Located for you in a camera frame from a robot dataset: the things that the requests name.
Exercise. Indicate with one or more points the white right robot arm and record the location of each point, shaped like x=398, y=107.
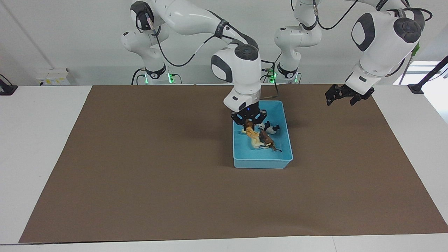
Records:
x=241, y=66

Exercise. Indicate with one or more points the brown table mat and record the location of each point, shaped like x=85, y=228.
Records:
x=140, y=175

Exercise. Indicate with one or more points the cream white horse toy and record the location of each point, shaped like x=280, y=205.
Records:
x=255, y=142

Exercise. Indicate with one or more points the white wall socket box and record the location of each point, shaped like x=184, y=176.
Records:
x=54, y=77

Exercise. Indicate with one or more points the brown lion toy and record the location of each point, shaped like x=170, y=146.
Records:
x=267, y=140

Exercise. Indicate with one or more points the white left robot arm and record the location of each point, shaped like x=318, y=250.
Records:
x=378, y=38

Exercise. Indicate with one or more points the black camera stand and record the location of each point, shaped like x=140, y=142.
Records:
x=428, y=75

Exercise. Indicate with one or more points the black and white panda toy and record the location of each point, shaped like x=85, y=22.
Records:
x=270, y=129

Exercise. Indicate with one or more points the orange striped tiger toy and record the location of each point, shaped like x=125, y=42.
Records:
x=252, y=133

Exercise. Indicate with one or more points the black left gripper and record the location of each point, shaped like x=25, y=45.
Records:
x=344, y=90

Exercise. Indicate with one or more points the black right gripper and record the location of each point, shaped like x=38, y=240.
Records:
x=250, y=114

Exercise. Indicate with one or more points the light blue storage box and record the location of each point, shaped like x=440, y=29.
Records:
x=262, y=161

